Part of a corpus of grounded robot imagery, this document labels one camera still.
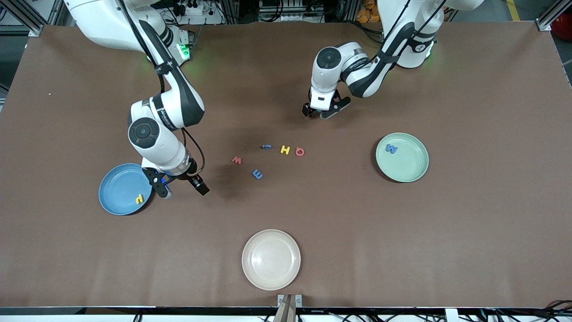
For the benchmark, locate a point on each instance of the yellow letter H block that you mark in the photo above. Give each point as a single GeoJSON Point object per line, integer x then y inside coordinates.
{"type": "Point", "coordinates": [285, 150]}

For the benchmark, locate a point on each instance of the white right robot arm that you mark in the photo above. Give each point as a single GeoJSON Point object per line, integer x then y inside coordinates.
{"type": "Point", "coordinates": [103, 22]}

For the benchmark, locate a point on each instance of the red lowercase w block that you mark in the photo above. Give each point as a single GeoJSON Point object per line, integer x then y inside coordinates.
{"type": "Point", "coordinates": [237, 160]}

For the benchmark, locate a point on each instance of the beige plate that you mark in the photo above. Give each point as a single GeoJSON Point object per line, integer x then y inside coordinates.
{"type": "Point", "coordinates": [271, 259]}

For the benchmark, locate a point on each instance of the white power strip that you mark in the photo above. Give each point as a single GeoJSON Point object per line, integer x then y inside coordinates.
{"type": "Point", "coordinates": [210, 19]}

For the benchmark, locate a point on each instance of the blue lowercase m block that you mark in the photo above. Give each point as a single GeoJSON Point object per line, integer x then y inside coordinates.
{"type": "Point", "coordinates": [257, 174]}

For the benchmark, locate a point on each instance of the blue uppercase M block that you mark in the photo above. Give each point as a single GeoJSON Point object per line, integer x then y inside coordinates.
{"type": "Point", "coordinates": [391, 148]}

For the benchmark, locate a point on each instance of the blue plate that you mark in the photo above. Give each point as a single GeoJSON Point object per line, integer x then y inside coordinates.
{"type": "Point", "coordinates": [118, 192]}

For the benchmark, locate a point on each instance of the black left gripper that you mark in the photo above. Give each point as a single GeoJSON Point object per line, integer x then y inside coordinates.
{"type": "Point", "coordinates": [308, 110]}

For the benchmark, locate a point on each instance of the red letter Q block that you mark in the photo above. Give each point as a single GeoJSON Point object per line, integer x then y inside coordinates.
{"type": "Point", "coordinates": [300, 152]}

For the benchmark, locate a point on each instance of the red object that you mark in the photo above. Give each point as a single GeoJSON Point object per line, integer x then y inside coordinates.
{"type": "Point", "coordinates": [563, 33]}

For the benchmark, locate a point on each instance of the yellow lowercase letter block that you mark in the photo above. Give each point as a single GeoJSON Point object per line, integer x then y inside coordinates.
{"type": "Point", "coordinates": [140, 199]}

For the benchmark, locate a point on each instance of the metal equipment rack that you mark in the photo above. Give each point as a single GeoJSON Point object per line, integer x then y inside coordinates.
{"type": "Point", "coordinates": [290, 9]}

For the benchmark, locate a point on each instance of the green plate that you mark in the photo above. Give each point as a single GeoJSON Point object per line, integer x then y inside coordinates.
{"type": "Point", "coordinates": [404, 165]}

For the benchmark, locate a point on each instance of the brown table cover sheet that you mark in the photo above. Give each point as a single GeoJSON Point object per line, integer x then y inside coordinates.
{"type": "Point", "coordinates": [402, 250]}

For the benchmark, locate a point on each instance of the aluminium frame post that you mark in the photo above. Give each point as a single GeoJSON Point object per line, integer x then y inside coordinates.
{"type": "Point", "coordinates": [543, 24]}
{"type": "Point", "coordinates": [36, 30]}

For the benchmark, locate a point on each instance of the orange packets pile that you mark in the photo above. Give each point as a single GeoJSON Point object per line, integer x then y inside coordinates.
{"type": "Point", "coordinates": [367, 11]}

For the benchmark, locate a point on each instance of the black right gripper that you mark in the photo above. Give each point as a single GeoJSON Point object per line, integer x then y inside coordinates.
{"type": "Point", "coordinates": [191, 177]}

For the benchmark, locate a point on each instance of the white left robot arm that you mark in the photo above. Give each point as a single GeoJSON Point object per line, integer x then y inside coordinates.
{"type": "Point", "coordinates": [322, 85]}

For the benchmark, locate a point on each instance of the metal camera pole bracket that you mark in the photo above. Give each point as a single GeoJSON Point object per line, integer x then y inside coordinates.
{"type": "Point", "coordinates": [289, 313]}

